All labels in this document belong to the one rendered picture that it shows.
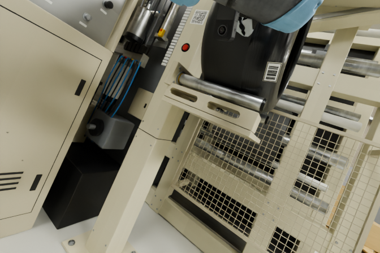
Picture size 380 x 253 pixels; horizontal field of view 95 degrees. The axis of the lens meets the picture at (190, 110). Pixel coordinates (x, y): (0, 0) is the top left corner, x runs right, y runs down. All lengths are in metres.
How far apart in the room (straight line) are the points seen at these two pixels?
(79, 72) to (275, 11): 0.76
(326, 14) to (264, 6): 1.04
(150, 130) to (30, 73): 0.47
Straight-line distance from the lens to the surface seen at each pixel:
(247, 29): 0.53
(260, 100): 0.59
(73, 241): 1.14
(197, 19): 0.93
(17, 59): 0.81
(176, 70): 0.70
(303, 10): 0.29
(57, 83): 0.86
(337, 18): 1.31
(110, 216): 1.00
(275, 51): 0.58
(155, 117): 0.82
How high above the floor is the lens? 0.77
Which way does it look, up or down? 2 degrees up
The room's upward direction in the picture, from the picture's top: 24 degrees clockwise
